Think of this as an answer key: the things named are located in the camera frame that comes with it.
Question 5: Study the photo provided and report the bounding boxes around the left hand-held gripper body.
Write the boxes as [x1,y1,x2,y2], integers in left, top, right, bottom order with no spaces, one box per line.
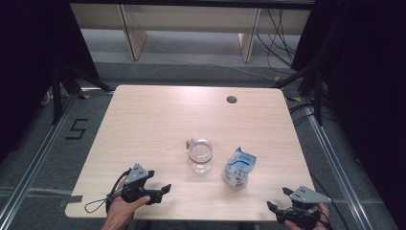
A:
[121,163,164,205]

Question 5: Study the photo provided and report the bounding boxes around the grey tape strip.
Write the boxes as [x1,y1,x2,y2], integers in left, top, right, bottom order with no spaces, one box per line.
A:
[58,195,84,209]

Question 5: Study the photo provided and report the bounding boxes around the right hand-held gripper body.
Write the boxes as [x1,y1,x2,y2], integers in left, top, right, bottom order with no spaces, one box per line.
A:
[276,186,333,229]

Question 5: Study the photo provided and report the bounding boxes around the dark curtain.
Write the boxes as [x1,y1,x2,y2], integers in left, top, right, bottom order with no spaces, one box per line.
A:
[0,0,99,161]
[291,0,406,230]

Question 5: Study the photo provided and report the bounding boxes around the hanging black cables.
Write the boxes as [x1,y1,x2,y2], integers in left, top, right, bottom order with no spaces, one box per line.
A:
[255,9,299,77]

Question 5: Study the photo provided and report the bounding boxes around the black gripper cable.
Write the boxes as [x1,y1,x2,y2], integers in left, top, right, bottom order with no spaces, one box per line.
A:
[84,168,132,215]
[317,209,335,230]

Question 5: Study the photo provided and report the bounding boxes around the black metal stand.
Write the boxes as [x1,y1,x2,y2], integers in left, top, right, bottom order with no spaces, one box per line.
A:
[272,63,325,127]
[51,63,113,126]

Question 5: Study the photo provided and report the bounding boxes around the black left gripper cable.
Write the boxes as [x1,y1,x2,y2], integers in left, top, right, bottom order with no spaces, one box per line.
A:
[84,168,132,215]

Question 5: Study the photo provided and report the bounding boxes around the long black floor cable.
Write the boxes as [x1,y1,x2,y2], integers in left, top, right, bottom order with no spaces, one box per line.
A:
[310,175,350,230]

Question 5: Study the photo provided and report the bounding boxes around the blue white milk carton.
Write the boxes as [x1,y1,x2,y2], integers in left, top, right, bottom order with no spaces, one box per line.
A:
[222,147,258,188]

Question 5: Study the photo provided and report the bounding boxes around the metal floor rail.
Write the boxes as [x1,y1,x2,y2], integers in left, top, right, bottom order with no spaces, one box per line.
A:
[0,94,79,224]
[304,97,374,230]

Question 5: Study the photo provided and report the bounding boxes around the black floor cables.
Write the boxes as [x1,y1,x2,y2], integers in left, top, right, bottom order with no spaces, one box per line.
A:
[288,102,336,127]

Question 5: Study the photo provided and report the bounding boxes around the light wooden desk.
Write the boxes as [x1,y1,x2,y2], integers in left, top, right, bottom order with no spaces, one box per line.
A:
[70,3,312,63]

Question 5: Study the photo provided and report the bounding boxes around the person's right hand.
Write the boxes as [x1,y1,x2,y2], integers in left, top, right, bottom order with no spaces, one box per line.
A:
[283,203,330,230]

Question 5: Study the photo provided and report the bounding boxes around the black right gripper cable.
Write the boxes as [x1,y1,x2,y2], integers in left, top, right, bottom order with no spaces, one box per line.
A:
[317,209,335,230]

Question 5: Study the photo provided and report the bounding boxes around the person's left hand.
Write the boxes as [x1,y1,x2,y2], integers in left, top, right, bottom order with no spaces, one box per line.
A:
[106,195,151,223]

